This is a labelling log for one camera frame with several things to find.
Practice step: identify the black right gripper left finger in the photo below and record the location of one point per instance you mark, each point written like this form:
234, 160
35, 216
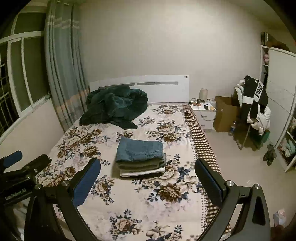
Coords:
41, 220

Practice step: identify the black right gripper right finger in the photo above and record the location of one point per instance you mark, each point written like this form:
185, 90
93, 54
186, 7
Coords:
253, 221

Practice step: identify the blue denim jeans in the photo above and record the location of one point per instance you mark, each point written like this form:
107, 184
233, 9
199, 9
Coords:
138, 150

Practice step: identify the pair of dark shoes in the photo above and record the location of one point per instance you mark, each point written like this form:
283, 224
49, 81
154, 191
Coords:
270, 155

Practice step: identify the folded white garment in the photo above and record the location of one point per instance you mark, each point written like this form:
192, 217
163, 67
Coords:
127, 173

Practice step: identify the floral bed blanket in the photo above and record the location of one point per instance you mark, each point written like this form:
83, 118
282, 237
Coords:
151, 201

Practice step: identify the folded grey-green garment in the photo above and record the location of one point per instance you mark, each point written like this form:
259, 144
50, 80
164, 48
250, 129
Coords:
143, 165

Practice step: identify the white framed window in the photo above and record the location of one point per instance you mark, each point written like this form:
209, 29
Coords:
24, 82

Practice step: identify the chair with piled clothes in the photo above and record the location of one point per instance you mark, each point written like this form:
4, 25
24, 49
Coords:
253, 120

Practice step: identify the brown cardboard box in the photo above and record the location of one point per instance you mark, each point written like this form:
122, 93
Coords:
227, 111

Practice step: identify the white nightstand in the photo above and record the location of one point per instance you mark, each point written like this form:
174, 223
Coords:
204, 112

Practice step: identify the grey-blue striped curtain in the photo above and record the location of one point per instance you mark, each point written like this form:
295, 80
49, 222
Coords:
68, 86

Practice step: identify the dark green fleece blanket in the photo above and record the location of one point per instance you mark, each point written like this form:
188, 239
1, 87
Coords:
117, 105

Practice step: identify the beige bedside lamp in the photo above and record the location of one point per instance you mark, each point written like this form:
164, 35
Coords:
203, 95

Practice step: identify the white wardrobe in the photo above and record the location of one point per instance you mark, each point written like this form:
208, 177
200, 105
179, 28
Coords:
277, 71

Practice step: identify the white headboard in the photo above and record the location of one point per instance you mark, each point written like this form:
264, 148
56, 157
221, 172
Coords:
159, 88

